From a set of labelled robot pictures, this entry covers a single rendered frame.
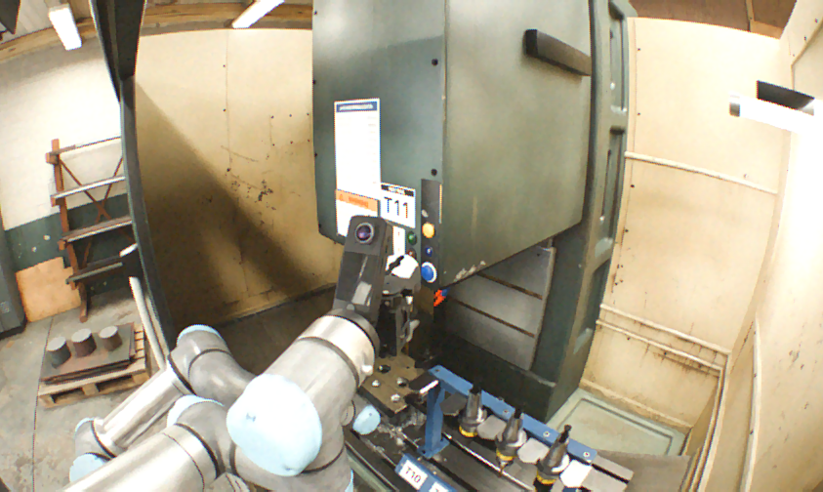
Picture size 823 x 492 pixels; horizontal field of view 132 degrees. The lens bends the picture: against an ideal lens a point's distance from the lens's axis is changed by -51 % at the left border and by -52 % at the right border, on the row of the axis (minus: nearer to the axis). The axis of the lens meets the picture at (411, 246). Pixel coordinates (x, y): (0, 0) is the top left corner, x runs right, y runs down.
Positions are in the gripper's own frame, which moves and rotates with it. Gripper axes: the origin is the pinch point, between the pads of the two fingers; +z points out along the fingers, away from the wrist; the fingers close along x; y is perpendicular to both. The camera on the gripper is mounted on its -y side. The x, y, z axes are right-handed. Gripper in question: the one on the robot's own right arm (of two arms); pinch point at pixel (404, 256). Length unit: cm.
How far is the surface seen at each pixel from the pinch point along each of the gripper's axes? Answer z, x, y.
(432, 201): 12.5, 0.9, -5.3
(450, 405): 14.8, 5.8, 42.0
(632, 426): 77, 85, 105
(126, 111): -2, -66, -27
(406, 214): 15.9, -4.9, -1.6
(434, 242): 12.2, 1.4, 1.9
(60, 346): 10, -311, 126
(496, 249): 26.0, 11.3, 7.1
